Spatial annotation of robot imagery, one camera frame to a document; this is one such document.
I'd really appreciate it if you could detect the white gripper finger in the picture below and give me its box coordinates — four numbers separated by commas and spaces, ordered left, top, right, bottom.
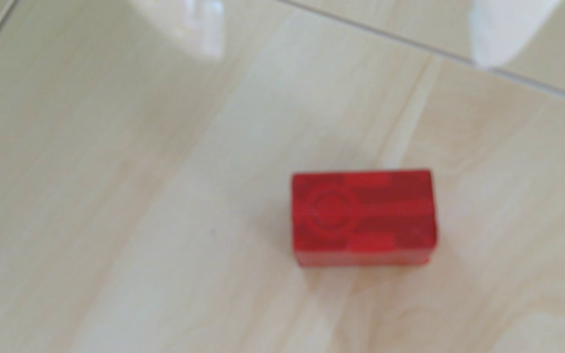
468, 0, 564, 68
130, 0, 225, 60

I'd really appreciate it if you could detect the red rectangular block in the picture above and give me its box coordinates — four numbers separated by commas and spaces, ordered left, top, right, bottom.
291, 169, 438, 268

